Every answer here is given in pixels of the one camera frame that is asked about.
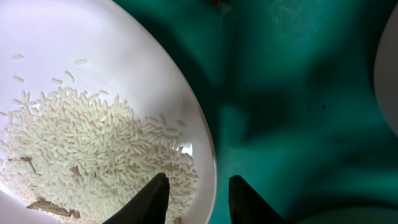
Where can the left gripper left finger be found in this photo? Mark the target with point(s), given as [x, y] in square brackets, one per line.
[148, 206]

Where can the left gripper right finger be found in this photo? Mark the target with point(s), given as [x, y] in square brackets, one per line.
[246, 206]

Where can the grey green bowl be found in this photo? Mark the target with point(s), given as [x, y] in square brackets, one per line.
[385, 72]

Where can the pile of rice grains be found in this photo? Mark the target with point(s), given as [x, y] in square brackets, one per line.
[80, 158]

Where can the teal serving tray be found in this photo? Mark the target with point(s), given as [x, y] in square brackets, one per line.
[287, 90]

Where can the large white round plate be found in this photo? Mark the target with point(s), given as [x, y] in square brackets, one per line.
[97, 47]

